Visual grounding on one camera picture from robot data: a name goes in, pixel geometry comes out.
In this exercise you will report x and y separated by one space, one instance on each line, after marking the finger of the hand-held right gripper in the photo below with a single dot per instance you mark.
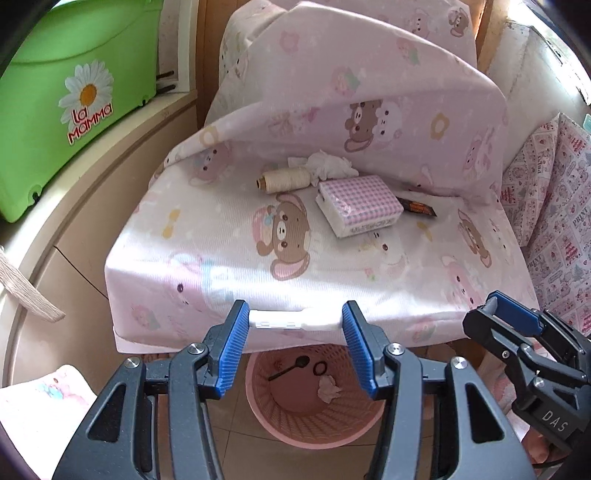
515 314
480 325

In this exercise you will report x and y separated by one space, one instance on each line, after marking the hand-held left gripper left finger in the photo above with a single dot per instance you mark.
233 346

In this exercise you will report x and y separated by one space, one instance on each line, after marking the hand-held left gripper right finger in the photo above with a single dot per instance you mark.
362 350

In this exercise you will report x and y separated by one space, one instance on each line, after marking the white tissue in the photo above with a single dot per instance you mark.
328 387
330 166

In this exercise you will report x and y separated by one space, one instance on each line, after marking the black plastic spoon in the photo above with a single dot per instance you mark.
302 361

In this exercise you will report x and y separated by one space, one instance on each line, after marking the white plastic piece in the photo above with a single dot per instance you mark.
295 319

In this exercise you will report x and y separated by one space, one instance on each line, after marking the pink plastic wastebasket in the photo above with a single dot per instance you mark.
295 420

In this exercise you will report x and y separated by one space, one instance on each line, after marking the black wrapper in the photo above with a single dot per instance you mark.
418 206

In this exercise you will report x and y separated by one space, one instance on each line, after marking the pink checked tissue pack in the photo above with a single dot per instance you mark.
360 203

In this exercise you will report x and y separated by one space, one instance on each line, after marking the beige thread spool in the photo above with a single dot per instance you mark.
286 180

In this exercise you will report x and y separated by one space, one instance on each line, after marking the pink bear printed sheet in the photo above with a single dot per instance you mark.
231 277

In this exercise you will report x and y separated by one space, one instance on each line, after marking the patterned pink white cloth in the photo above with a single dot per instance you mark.
554 230

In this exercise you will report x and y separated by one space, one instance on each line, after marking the beige cabinet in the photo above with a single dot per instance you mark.
69 258

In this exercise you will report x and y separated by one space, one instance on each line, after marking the white printed cloth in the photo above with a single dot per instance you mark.
41 415

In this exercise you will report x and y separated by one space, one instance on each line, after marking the green label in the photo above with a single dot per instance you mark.
587 122

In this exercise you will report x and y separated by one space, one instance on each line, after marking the white cabinet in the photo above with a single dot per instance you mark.
531 60

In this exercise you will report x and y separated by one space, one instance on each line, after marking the green storage box daisy sticker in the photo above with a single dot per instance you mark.
46 152

